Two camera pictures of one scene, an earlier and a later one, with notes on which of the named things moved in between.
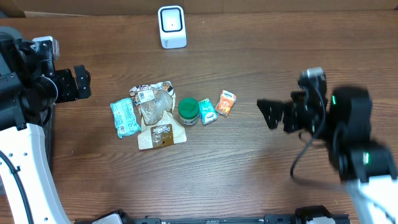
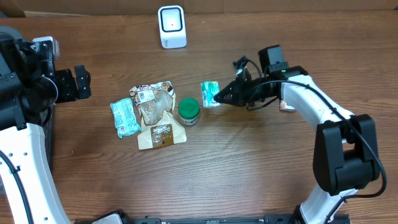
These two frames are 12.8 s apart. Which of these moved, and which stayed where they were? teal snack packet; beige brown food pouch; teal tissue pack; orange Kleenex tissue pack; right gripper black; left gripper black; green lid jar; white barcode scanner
Moved: teal tissue pack; right gripper black; orange Kleenex tissue pack
Stayed: green lid jar; teal snack packet; left gripper black; beige brown food pouch; white barcode scanner
